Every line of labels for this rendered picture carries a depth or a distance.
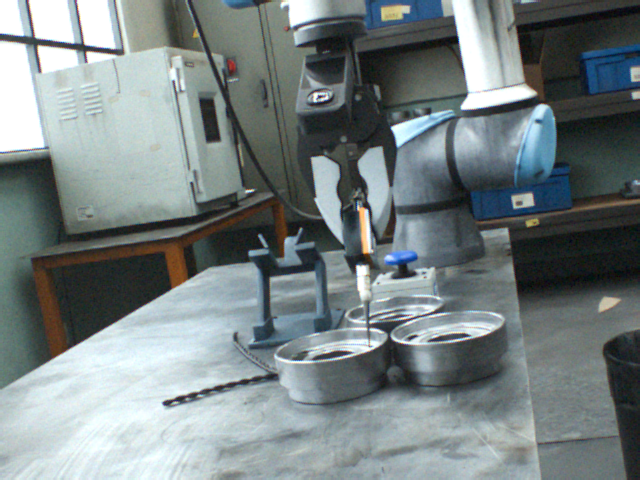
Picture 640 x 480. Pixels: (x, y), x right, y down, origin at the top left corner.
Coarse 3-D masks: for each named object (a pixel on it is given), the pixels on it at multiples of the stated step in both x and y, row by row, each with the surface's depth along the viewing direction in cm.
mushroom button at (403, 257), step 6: (396, 252) 100; (402, 252) 99; (408, 252) 99; (414, 252) 99; (390, 258) 99; (396, 258) 98; (402, 258) 98; (408, 258) 98; (414, 258) 99; (390, 264) 99; (402, 264) 99; (402, 270) 100
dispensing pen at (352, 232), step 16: (352, 192) 83; (352, 224) 79; (352, 240) 79; (352, 256) 78; (352, 272) 81; (368, 272) 79; (368, 288) 78; (368, 304) 78; (368, 320) 77; (368, 336) 76
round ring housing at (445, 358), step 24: (456, 312) 80; (480, 312) 78; (408, 336) 78; (432, 336) 77; (456, 336) 77; (480, 336) 70; (504, 336) 72; (408, 360) 72; (432, 360) 70; (456, 360) 70; (480, 360) 70; (432, 384) 72
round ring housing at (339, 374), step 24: (312, 336) 80; (336, 336) 80; (360, 336) 80; (384, 336) 75; (288, 360) 72; (312, 360) 76; (336, 360) 70; (360, 360) 71; (384, 360) 73; (288, 384) 73; (312, 384) 71; (336, 384) 71; (360, 384) 72; (384, 384) 74
